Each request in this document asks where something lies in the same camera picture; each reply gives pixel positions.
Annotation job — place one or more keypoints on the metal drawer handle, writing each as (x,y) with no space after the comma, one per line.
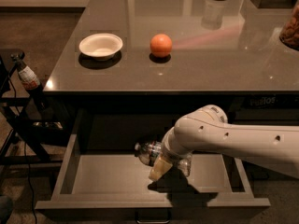
(152,216)

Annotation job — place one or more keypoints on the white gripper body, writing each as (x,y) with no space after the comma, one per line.
(167,153)

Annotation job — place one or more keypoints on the white paper bowl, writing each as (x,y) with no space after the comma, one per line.
(101,47)

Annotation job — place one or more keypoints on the clear plastic water bottle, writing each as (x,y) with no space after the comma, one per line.
(149,151)

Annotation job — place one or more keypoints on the grey counter cabinet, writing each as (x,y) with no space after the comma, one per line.
(220,50)

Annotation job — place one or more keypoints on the open grey top drawer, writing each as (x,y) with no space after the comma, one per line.
(102,179)

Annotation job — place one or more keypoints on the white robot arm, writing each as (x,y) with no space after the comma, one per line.
(206,129)

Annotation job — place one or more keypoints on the black side stand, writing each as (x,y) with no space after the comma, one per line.
(28,124)

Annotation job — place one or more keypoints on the orange fruit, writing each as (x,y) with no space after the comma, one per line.
(161,45)

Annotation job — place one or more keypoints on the dark soda bottle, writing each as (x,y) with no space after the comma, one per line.
(30,82)

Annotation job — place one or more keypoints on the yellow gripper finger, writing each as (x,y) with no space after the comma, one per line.
(160,168)

